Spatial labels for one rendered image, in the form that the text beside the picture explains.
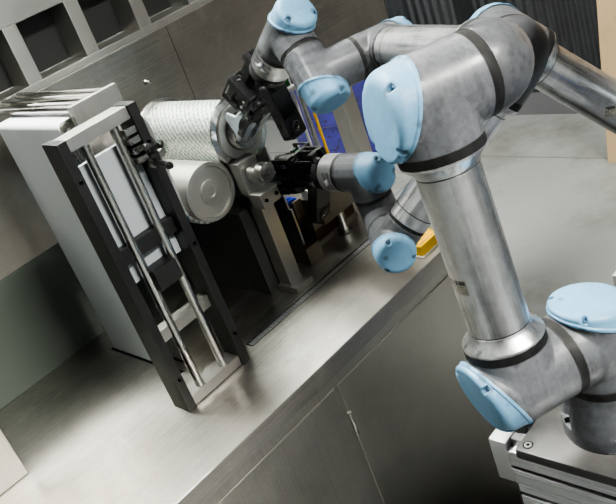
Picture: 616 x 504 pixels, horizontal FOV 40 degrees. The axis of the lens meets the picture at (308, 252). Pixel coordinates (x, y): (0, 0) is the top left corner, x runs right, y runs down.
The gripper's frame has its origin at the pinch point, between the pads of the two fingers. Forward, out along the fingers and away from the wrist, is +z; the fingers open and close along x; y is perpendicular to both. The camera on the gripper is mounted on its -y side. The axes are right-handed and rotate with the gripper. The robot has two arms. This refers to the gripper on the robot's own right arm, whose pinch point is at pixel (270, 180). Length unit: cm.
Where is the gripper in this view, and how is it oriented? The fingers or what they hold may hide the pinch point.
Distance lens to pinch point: 182.9
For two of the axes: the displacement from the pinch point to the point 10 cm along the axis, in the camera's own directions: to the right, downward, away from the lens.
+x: -6.4, 5.8, -5.0
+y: -4.0, -8.1, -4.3
